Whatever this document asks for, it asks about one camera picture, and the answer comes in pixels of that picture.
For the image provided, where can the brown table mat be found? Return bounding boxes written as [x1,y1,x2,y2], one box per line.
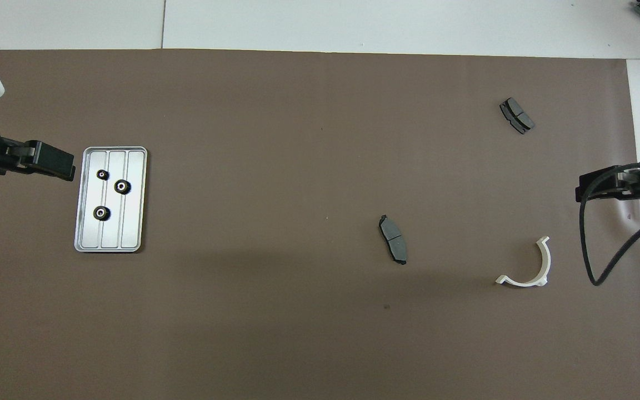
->
[0,49,640,400]

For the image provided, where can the short grey brake pad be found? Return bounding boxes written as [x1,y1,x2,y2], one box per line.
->
[499,97,536,135]

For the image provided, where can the long grey brake pad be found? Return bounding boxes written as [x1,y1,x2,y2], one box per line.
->
[378,214,408,266]

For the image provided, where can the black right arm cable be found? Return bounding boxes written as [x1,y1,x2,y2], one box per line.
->
[578,162,640,287]

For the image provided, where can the white curved plastic bracket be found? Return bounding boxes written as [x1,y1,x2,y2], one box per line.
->
[495,236,552,288]

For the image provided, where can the silver metal tray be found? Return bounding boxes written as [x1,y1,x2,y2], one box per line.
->
[74,146,148,253]

